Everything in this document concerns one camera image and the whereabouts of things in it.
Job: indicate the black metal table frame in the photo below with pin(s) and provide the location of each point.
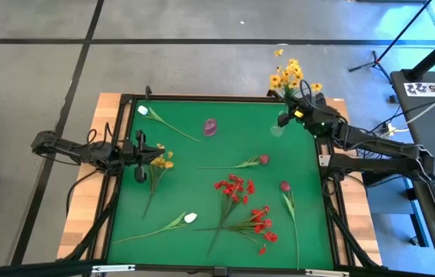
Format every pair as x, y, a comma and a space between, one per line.
190, 97

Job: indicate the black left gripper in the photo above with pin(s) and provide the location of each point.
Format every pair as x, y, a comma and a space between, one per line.
132, 152

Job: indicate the purple glass vase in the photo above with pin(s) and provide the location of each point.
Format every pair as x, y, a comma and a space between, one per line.
210, 127

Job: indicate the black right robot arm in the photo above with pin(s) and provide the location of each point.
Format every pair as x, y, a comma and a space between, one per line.
386, 148

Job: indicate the large yellow flower bunch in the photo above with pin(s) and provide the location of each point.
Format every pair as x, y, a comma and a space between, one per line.
292, 71

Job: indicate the small yellow flower bunch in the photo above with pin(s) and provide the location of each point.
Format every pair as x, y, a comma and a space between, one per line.
159, 161

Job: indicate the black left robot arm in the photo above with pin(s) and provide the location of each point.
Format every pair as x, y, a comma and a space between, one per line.
67, 146

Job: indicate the green table mat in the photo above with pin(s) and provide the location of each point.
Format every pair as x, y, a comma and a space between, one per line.
186, 184

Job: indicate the white artificial tulip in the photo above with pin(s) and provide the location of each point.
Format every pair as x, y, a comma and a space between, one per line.
190, 217
142, 110

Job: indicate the red artificial tulip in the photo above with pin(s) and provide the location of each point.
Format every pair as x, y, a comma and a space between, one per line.
264, 159
285, 186

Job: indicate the blue desk leg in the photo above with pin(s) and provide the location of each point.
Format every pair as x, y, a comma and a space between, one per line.
419, 223

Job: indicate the black tripod stand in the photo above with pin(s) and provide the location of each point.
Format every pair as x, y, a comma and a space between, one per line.
374, 61

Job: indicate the red flower bunch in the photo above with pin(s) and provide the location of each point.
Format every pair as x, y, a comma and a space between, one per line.
234, 188
259, 227

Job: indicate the clear glass vase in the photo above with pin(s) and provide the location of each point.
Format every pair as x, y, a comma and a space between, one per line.
276, 131

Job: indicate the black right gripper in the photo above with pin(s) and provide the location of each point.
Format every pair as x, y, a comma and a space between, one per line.
317, 119

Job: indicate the silver metal bracket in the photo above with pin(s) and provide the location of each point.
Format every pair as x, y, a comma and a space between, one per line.
113, 268
326, 273

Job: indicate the white paper label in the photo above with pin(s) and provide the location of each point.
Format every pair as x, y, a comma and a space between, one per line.
419, 89

